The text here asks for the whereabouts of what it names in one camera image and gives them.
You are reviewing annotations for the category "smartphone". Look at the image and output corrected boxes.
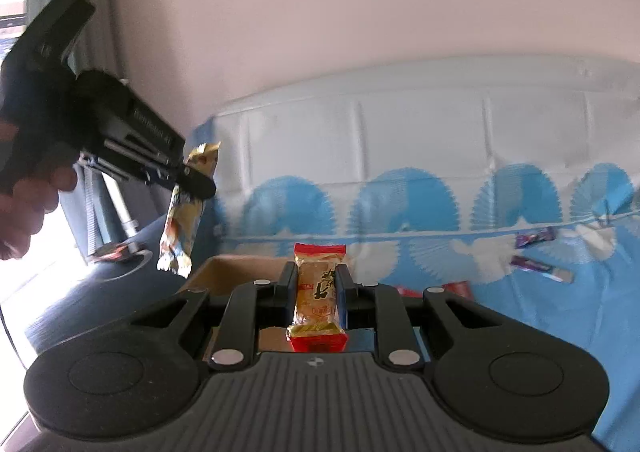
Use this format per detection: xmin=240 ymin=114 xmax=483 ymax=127
xmin=86 ymin=242 xmax=152 ymax=263

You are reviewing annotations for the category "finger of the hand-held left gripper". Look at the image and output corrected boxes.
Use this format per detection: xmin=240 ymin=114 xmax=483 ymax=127
xmin=142 ymin=159 xmax=217 ymax=201

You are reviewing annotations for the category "red yellow snack packet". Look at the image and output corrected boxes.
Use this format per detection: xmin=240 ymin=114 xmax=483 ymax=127
xmin=285 ymin=242 xmax=349 ymax=354

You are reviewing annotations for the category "purple silver snack packet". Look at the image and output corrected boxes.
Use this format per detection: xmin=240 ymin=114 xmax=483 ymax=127
xmin=509 ymin=255 xmax=575 ymax=283

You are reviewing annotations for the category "golden white snack packet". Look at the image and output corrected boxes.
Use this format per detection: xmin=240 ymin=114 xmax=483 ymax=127
xmin=156 ymin=141 xmax=222 ymax=279

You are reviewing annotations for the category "person's left hand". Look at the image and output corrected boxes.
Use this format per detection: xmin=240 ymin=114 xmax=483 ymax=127
xmin=0 ymin=121 xmax=79 ymax=261

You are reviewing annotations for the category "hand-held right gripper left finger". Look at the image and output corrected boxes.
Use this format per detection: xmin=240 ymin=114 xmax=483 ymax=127
xmin=129 ymin=261 xmax=299 ymax=373

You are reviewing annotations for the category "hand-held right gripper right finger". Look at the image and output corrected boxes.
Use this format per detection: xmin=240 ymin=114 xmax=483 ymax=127
xmin=334 ymin=262 xmax=507 ymax=373

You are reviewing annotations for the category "cardboard box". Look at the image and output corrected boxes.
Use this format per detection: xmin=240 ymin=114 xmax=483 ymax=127
xmin=177 ymin=254 xmax=377 ymax=364

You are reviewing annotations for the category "blue fan-print sofa cover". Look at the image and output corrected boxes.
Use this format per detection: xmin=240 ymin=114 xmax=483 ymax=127
xmin=200 ymin=53 xmax=640 ymax=452

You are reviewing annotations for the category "dark red chocolate bar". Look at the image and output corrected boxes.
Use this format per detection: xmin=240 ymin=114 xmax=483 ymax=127
xmin=441 ymin=280 xmax=472 ymax=299

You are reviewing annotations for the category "blue sofa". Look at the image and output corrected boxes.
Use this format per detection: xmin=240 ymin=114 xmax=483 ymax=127
xmin=22 ymin=117 xmax=223 ymax=369

